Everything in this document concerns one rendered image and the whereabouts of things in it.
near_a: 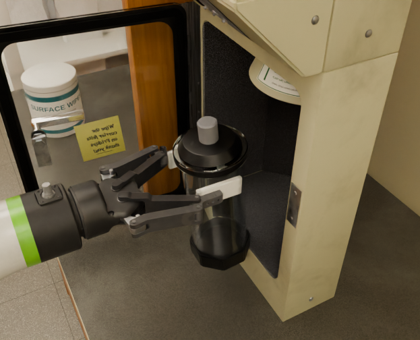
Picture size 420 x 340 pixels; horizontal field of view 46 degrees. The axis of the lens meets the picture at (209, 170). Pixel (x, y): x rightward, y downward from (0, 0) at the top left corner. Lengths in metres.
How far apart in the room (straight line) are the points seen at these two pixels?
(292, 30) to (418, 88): 0.59
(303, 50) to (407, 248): 0.61
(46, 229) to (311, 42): 0.38
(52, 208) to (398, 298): 0.62
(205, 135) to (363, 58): 0.23
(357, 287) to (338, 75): 0.48
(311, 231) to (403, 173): 0.47
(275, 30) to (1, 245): 0.39
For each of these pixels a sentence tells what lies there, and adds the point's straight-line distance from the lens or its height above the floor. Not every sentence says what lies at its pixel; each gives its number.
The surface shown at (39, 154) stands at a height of 1.18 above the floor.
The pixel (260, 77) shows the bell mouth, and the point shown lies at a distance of 0.71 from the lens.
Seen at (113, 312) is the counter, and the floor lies 0.94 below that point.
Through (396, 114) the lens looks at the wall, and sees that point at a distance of 1.12.
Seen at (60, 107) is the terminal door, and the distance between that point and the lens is 0.82.
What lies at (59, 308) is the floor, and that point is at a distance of 2.12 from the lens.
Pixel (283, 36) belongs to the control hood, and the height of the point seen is 1.47.
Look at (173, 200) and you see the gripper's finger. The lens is 0.66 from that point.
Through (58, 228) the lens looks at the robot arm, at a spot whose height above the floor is 1.23.
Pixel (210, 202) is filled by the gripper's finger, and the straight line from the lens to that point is 0.67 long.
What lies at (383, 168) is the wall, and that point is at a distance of 1.20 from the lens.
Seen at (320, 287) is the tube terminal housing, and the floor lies 0.99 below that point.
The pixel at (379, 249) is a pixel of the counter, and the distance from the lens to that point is 1.03.
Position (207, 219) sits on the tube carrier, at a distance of 0.74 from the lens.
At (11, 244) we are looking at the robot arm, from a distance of 0.63.
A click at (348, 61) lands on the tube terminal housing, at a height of 1.42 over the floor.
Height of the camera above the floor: 1.67
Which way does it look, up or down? 39 degrees down
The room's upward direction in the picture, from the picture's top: straight up
